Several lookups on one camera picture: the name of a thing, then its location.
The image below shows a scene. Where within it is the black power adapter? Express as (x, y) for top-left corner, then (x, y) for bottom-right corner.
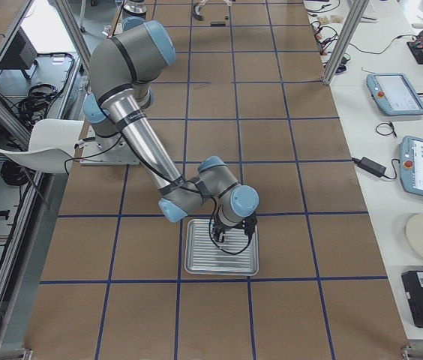
(352, 157), (386, 178)

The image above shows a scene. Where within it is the silver ribbed metal tray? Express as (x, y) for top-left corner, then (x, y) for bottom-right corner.
(184, 219), (259, 276)

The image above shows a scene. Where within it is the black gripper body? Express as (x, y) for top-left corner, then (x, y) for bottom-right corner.
(211, 211), (257, 236)

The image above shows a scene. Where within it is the aluminium frame post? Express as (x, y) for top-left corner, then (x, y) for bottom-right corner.
(322, 0), (369, 86)

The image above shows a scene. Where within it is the white chair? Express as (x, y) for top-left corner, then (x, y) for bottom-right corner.
(0, 118), (84, 174)

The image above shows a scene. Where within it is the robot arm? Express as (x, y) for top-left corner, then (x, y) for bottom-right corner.
(88, 19), (259, 244)

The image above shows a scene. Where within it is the far teach pendant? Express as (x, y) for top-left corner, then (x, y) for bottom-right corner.
(366, 73), (423, 116)

